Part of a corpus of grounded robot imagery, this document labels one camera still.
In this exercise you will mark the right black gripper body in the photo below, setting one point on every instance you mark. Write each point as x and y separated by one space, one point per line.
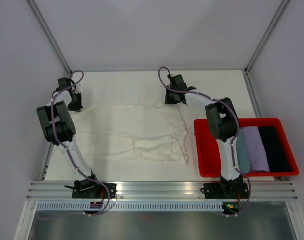
169 86

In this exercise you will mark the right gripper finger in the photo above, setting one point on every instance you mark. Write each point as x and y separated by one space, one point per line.
170 97
182 99

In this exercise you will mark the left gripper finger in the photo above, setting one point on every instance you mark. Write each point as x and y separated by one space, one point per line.
78 104
73 106

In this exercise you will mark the white t shirt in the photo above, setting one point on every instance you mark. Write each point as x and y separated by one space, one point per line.
148 132

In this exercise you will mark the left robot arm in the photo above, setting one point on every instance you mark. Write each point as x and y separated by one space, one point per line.
58 128

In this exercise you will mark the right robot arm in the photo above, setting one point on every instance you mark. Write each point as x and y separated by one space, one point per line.
223 124

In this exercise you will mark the red plastic bin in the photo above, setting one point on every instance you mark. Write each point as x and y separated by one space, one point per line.
208 151

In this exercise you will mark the grey-blue rolled t shirt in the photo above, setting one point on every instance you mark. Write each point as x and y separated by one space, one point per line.
242 154

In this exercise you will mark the lilac rolled t shirt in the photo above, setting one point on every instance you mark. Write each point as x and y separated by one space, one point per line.
255 149

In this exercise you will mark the black rolled t shirt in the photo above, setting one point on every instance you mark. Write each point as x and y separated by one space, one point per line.
275 153

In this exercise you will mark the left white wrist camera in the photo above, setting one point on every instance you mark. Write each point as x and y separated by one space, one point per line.
78 88

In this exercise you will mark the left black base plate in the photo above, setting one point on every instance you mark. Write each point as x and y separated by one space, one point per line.
106 191

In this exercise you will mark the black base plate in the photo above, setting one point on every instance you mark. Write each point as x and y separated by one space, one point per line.
216 190
106 191

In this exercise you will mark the left aluminium frame post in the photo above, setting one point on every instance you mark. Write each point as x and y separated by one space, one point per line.
48 34

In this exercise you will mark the aluminium frame post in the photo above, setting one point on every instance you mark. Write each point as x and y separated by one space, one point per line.
276 17
48 34

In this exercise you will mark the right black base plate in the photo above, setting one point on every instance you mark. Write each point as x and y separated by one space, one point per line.
216 190

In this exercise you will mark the white slotted cable duct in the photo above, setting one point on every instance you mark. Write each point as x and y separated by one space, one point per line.
131 206

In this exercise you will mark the aluminium mounting rail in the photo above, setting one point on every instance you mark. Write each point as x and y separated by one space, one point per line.
163 190

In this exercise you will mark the right aluminium frame post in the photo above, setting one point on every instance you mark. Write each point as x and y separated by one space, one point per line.
276 17

